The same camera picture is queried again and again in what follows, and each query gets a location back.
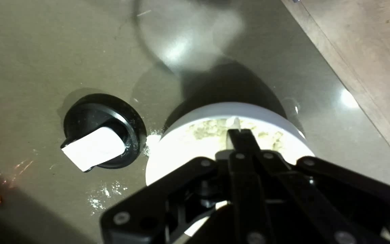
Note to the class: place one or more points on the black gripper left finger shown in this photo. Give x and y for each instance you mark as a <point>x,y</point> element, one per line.
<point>190,194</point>

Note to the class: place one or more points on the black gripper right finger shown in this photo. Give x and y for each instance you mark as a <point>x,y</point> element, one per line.
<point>321,198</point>

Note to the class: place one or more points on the beige protein powder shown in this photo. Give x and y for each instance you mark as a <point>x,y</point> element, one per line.
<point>209,130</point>

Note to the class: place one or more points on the white ceramic bowl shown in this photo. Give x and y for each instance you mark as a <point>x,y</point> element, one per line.
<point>177,153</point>

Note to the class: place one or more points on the black lid with white flap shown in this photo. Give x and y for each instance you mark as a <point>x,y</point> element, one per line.
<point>87,116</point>

